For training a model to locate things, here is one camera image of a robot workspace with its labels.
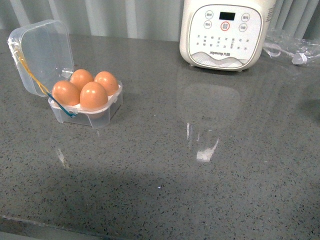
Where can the brown egg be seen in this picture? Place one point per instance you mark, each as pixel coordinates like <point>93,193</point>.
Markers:
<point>80,78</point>
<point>66,93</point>
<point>108,81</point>
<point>93,96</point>

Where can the clear plastic bag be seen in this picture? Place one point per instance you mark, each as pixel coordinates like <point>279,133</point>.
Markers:
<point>282,47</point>

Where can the teal rubber band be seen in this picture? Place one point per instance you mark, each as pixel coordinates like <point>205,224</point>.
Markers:
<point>70,114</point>

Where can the white Joyoung blender appliance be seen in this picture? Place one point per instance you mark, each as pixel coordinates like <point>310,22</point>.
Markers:
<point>225,35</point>

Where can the yellow rubber band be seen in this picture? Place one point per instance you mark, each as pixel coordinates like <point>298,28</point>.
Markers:
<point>22,60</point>

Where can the grey-green curtain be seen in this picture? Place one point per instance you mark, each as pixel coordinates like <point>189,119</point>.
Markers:
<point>143,19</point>

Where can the clear plastic egg box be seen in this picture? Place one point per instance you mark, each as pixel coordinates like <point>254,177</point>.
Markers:
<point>47,51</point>

